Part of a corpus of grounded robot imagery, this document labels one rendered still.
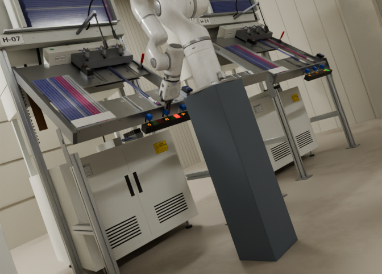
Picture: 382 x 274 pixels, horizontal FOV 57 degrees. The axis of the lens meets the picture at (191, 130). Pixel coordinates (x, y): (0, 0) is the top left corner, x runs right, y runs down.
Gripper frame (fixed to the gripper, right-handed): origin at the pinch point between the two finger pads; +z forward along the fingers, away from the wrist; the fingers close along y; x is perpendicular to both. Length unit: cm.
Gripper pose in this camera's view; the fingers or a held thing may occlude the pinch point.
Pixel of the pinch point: (167, 106)
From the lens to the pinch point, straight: 177.5
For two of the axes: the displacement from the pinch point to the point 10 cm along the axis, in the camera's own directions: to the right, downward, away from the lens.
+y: 7.4, -2.6, 6.2
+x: -6.6, -5.0, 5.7
